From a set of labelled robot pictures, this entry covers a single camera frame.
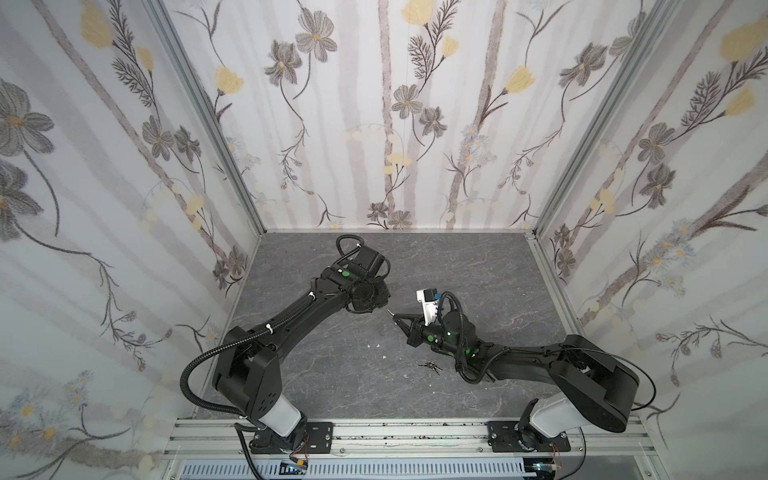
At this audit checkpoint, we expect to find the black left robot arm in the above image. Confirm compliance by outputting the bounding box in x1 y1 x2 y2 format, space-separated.
212 244 391 443

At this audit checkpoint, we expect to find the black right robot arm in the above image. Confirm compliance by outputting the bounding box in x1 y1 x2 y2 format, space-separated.
393 310 639 451

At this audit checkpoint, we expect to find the dark key bunch right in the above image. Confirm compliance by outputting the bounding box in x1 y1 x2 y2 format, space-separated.
418 361 442 376

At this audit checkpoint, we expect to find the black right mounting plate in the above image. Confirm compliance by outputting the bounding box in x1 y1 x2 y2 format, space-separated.
486 421 525 453

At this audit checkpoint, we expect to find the black mounting plate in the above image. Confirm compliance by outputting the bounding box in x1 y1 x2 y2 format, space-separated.
486 421 525 453
299 422 334 455

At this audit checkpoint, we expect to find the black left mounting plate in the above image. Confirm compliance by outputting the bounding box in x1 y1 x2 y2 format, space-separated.
299 422 334 455

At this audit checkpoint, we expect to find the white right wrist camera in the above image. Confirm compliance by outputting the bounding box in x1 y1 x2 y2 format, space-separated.
416 288 440 326

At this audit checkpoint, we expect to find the white slotted cable duct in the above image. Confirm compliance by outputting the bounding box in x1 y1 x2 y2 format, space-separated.
179 458 536 480

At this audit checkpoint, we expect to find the black corrugated cable hose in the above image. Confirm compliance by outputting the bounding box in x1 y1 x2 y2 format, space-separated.
179 299 313 416

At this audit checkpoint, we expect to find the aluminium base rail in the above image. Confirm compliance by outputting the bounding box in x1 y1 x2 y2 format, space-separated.
161 417 656 461

